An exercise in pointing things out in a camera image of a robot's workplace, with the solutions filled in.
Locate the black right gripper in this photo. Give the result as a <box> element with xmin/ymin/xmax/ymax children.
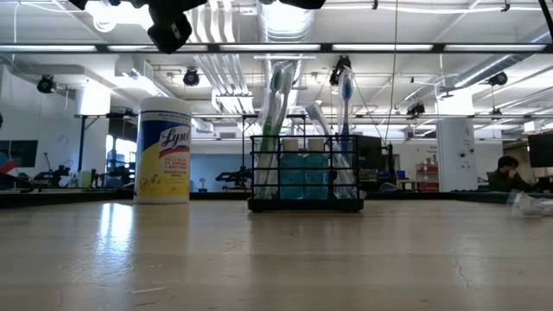
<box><xmin>278</xmin><ymin>0</ymin><xmax>327</xmax><ymax>10</ymax></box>

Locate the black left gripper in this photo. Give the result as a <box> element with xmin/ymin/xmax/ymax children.
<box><xmin>68</xmin><ymin>0</ymin><xmax>208</xmax><ymax>55</ymax></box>

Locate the blue white toothbrush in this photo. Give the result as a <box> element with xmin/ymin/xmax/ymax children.
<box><xmin>338</xmin><ymin>64</ymin><xmax>357</xmax><ymax>166</ymax></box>
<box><xmin>304</xmin><ymin>102</ymin><xmax>360</xmax><ymax>201</ymax></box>
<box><xmin>505</xmin><ymin>188</ymin><xmax>553</xmax><ymax>219</ymax></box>

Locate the Lysol wipes canister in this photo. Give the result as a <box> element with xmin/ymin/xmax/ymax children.
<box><xmin>133</xmin><ymin>95</ymin><xmax>193</xmax><ymax>205</ymax></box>

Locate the black cabinet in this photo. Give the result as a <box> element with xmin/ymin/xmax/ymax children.
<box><xmin>358</xmin><ymin>134</ymin><xmax>395</xmax><ymax>192</ymax></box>

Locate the white round pillar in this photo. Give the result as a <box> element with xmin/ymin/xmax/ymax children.
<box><xmin>435</xmin><ymin>88</ymin><xmax>477</xmax><ymax>194</ymax></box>

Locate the red storage shelf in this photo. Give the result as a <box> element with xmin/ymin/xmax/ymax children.
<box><xmin>415</xmin><ymin>162</ymin><xmax>440</xmax><ymax>192</ymax></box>

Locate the red and black machine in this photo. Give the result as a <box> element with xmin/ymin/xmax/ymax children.
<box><xmin>0</xmin><ymin>160</ymin><xmax>35</xmax><ymax>194</ymax></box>

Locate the person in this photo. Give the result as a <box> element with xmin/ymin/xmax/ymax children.
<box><xmin>487</xmin><ymin>155</ymin><xmax>535</xmax><ymax>194</ymax></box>

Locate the black computer monitor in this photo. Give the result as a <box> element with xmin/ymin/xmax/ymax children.
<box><xmin>526</xmin><ymin>131</ymin><xmax>553</xmax><ymax>170</ymax></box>

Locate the wide silver air duct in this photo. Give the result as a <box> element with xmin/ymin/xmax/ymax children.
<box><xmin>257</xmin><ymin>0</ymin><xmax>318</xmax><ymax>88</ymax></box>

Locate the black ceiling-mounted camera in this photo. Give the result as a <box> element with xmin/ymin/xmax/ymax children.
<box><xmin>405</xmin><ymin>102</ymin><xmax>427</xmax><ymax>118</ymax></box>
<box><xmin>36</xmin><ymin>73</ymin><xmax>58</xmax><ymax>94</ymax></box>
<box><xmin>328</xmin><ymin>54</ymin><xmax>353</xmax><ymax>87</ymax></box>
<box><xmin>487</xmin><ymin>71</ymin><xmax>510</xmax><ymax>87</ymax></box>
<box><xmin>182</xmin><ymin>67</ymin><xmax>201</xmax><ymax>87</ymax></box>

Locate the black steel post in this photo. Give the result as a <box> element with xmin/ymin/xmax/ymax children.
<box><xmin>76</xmin><ymin>114</ymin><xmax>88</xmax><ymax>175</ymax></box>

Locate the dark wall screen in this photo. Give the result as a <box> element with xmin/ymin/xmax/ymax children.
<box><xmin>0</xmin><ymin>139</ymin><xmax>39</xmax><ymax>169</ymax></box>

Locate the black aluminium table frame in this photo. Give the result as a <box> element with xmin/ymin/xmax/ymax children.
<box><xmin>0</xmin><ymin>186</ymin><xmax>553</xmax><ymax>210</ymax></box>

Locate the silver spiral air duct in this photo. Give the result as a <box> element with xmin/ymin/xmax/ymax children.
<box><xmin>452</xmin><ymin>25</ymin><xmax>553</xmax><ymax>90</ymax></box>

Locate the black wire caddy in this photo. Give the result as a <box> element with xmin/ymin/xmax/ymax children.
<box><xmin>246</xmin><ymin>133</ymin><xmax>365</xmax><ymax>214</ymax></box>

